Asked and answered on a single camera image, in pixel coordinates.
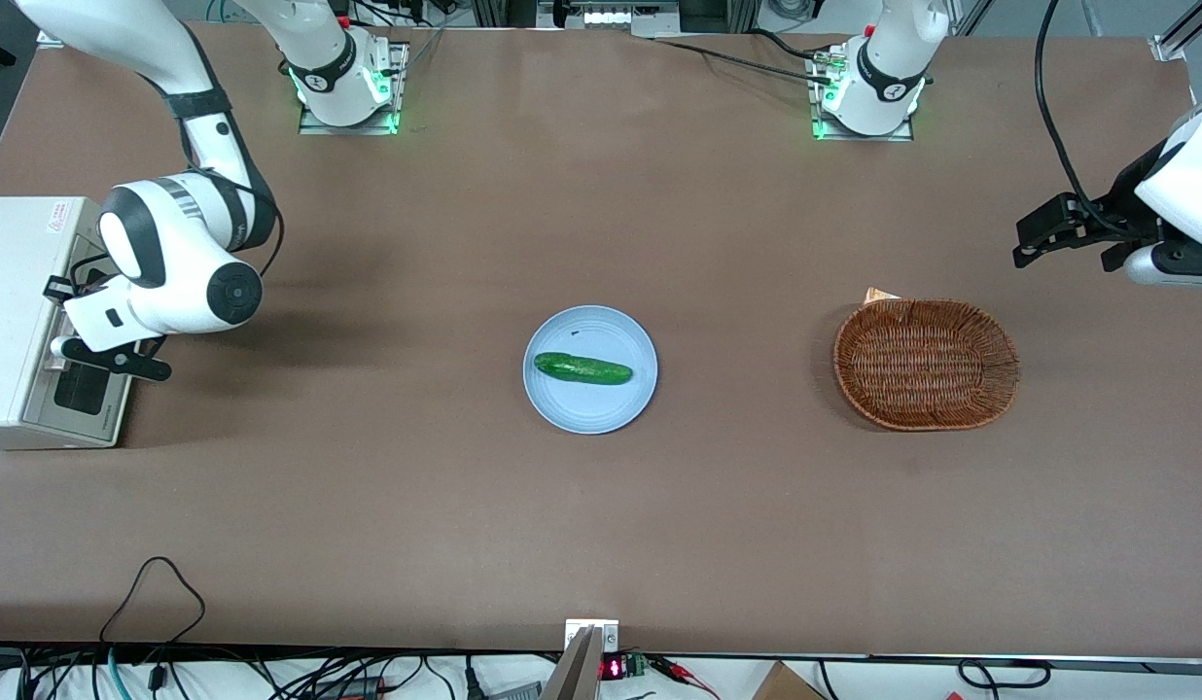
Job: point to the red black clip leads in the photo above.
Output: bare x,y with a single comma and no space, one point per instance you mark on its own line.
674,669

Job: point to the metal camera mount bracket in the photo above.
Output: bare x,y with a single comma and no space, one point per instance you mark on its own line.
609,637

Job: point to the white toaster oven body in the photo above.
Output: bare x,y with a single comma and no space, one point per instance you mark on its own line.
8,292

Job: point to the red white warning sticker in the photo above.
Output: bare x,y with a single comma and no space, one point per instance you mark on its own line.
58,216

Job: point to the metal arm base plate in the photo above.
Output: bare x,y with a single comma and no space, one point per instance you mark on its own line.
314,126
907,136

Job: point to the grey power strip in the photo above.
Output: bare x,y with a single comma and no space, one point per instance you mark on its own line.
518,692

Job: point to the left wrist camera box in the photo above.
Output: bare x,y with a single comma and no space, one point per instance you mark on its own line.
1175,272

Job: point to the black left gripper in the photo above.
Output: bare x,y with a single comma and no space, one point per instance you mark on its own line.
1122,206

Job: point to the toaster oven glass door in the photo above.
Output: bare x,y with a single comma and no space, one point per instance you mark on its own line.
81,389

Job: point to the orange paper tag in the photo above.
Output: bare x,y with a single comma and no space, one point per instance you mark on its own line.
878,296

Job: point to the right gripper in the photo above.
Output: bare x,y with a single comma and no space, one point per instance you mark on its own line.
79,289

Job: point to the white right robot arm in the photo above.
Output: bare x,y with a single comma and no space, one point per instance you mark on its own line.
154,49

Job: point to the black power adapter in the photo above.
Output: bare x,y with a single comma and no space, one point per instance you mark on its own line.
353,688

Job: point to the green cucumber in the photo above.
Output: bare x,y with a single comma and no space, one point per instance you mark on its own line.
582,368

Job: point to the brown oval wicker basket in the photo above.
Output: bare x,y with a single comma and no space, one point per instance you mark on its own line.
927,369

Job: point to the grey camera mount bar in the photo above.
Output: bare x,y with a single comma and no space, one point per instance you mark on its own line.
574,676

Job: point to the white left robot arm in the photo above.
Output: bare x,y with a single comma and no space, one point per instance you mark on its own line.
893,58

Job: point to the black white control device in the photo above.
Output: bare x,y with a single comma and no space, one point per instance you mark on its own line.
611,15

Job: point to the aluminium frame profile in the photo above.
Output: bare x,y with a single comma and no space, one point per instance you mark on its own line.
1184,29

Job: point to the brown cardboard box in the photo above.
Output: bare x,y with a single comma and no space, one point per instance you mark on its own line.
786,685

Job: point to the light blue round plate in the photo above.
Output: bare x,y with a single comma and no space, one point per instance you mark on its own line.
591,408

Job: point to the red LED display module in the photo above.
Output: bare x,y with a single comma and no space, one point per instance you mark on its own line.
613,669

